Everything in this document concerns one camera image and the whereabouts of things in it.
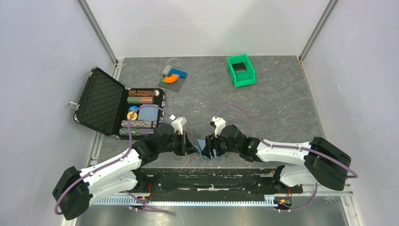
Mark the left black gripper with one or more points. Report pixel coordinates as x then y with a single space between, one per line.
186 147

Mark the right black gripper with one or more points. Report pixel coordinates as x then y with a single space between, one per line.
212 142

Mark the blue leather card holder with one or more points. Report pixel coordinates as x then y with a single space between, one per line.
201 143

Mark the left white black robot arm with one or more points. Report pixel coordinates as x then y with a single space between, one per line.
77 190

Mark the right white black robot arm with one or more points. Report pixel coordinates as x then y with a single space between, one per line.
318 161

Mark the blue playing card deck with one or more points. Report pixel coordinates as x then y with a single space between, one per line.
148 113

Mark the poker chip row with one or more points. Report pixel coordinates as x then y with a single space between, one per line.
135 132
140 100
140 93
139 124

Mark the yellow poker chip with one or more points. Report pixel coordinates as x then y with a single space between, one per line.
132 116

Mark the bottom poker chip row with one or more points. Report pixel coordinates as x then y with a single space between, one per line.
135 132

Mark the blue poker chip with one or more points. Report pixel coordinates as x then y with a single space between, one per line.
132 108

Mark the white dealer button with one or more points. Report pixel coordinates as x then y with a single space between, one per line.
156 93

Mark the grey lego baseplate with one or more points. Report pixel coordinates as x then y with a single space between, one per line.
174 86

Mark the top poker chip row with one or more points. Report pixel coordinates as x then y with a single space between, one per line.
140 93

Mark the orange curved lego piece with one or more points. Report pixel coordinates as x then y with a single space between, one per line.
170 79

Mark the green plastic bin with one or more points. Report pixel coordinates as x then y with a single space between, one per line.
244 78

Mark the black poker chip case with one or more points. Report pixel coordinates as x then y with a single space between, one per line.
103 104

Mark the blue lego brick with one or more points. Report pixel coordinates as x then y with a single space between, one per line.
179 73

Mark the grey lego brick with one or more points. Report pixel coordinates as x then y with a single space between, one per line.
166 70

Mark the black object in bin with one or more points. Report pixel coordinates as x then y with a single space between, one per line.
239 67

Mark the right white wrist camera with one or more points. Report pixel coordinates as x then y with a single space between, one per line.
218 124

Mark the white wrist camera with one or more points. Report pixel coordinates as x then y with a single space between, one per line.
218 124
178 124

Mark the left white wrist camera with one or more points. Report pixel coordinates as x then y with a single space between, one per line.
178 124

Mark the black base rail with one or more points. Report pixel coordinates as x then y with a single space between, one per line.
209 184

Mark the white toothed cable strip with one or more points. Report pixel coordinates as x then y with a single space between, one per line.
126 200

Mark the left aluminium corner post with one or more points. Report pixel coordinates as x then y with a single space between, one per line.
97 30

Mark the aluminium corner post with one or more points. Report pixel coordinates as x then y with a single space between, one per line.
317 29
97 30

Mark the right aluminium corner post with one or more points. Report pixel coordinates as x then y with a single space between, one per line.
317 29

